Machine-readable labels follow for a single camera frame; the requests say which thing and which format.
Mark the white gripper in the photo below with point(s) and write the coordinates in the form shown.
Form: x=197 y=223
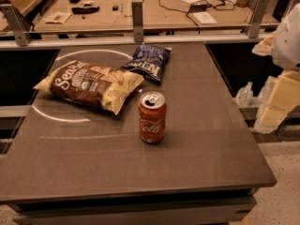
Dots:
x=288 y=44

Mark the brown chip bag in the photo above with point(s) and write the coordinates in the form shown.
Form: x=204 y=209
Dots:
x=105 y=88

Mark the blue chip bag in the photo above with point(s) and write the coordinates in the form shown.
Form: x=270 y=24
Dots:
x=149 y=61

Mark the red coke can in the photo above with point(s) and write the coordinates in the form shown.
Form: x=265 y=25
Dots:
x=152 y=110

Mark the clear plastic bottle left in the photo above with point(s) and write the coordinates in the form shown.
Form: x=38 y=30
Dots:
x=244 y=95

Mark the white paper sheet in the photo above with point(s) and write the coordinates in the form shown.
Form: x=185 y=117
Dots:
x=204 y=18

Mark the black power adapter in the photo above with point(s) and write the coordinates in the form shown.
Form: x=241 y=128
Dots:
x=198 y=7

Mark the background wooden desk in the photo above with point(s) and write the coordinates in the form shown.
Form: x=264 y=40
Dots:
x=158 y=16

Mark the small black object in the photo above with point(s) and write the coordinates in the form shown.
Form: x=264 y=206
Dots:
x=115 y=7

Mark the black device on desk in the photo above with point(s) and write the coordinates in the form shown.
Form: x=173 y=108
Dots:
x=85 y=10

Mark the white paper note left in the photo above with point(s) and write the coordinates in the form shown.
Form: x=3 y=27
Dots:
x=57 y=17

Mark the right metal rail bracket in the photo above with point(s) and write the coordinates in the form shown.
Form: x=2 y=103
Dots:
x=256 y=19

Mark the metal rail bracket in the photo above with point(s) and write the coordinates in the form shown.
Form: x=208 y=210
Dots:
x=137 y=19
x=19 y=26
x=256 y=19

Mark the middle metal rail bracket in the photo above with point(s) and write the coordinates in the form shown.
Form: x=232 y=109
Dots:
x=137 y=19

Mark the left metal rail bracket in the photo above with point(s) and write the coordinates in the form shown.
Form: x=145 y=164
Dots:
x=19 y=26

